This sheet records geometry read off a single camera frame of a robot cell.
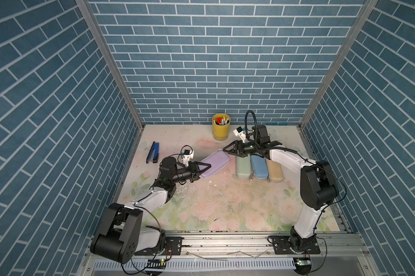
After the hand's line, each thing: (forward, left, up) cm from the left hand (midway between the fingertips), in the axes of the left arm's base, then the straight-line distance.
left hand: (213, 170), depth 76 cm
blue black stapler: (+21, +37, -18) cm, 46 cm away
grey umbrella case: (+6, -2, -1) cm, 7 cm away
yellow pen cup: (+36, -5, -8) cm, 37 cm away
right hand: (+12, -7, -2) cm, 14 cm away
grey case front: (+12, -17, -17) cm, 27 cm away
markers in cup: (+39, -5, -6) cm, 39 cm away
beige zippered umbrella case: (+9, -35, -16) cm, 39 cm away
